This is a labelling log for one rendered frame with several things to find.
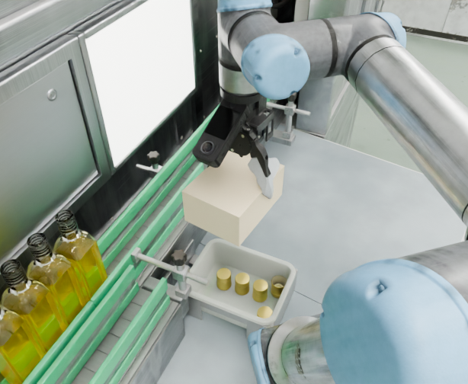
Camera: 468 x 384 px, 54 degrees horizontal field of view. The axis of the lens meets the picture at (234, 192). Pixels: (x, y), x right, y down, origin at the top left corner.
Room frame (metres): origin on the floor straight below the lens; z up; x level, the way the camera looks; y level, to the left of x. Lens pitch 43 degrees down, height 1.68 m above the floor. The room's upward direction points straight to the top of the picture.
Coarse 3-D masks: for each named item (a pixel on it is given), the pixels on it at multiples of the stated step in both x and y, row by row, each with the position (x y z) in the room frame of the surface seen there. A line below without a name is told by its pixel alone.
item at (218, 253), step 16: (224, 240) 0.73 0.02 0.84; (208, 256) 0.70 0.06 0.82; (224, 256) 0.72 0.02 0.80; (240, 256) 0.70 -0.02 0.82; (256, 256) 0.69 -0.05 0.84; (192, 272) 0.64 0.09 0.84; (208, 272) 0.69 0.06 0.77; (240, 272) 0.69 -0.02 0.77; (256, 272) 0.68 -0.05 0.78; (272, 272) 0.66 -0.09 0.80; (288, 272) 0.65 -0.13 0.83; (192, 288) 0.62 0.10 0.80; (208, 288) 0.64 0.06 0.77; (288, 288) 0.59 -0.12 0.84; (224, 304) 0.55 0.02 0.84; (240, 304) 0.60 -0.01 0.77; (256, 304) 0.60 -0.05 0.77; (272, 304) 0.60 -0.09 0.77; (256, 320) 0.51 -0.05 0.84; (272, 320) 0.51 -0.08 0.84
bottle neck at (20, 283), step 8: (8, 264) 0.43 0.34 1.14; (16, 264) 0.43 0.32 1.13; (0, 272) 0.41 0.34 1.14; (8, 272) 0.41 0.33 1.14; (16, 272) 0.41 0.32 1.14; (24, 272) 0.42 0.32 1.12; (8, 280) 0.40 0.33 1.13; (16, 280) 0.41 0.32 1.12; (24, 280) 0.41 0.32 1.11; (16, 288) 0.40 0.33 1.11; (24, 288) 0.41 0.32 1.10
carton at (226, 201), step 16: (224, 160) 0.68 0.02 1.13; (240, 160) 0.68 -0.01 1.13; (208, 176) 0.63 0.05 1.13; (224, 176) 0.63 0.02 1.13; (240, 176) 0.63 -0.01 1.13; (192, 192) 0.59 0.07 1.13; (208, 192) 0.59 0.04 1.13; (224, 192) 0.59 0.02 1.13; (240, 192) 0.59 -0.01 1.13; (256, 192) 0.59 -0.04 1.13; (192, 208) 0.58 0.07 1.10; (208, 208) 0.56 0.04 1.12; (224, 208) 0.55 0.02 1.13; (240, 208) 0.55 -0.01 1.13; (256, 208) 0.58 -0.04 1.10; (208, 224) 0.56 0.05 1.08; (224, 224) 0.54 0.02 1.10; (240, 224) 0.53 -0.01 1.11; (256, 224) 0.58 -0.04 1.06; (240, 240) 0.53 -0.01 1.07
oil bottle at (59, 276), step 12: (36, 264) 0.46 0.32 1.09; (48, 264) 0.46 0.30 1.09; (60, 264) 0.47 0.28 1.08; (72, 264) 0.48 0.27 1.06; (36, 276) 0.45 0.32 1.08; (48, 276) 0.44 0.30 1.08; (60, 276) 0.45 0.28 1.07; (72, 276) 0.47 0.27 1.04; (60, 288) 0.45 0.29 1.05; (72, 288) 0.47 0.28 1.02; (60, 300) 0.44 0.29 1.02; (72, 300) 0.46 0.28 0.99; (84, 300) 0.48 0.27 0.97; (72, 312) 0.45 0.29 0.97
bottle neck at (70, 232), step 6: (66, 210) 0.53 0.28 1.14; (60, 216) 0.53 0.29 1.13; (66, 216) 0.53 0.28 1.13; (72, 216) 0.52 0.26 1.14; (60, 222) 0.51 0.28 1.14; (66, 222) 0.51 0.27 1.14; (72, 222) 0.52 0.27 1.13; (60, 228) 0.51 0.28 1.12; (66, 228) 0.51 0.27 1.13; (72, 228) 0.51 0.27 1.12; (66, 234) 0.51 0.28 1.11; (72, 234) 0.51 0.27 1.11; (78, 234) 0.52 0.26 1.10; (66, 240) 0.51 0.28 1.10; (72, 240) 0.51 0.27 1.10
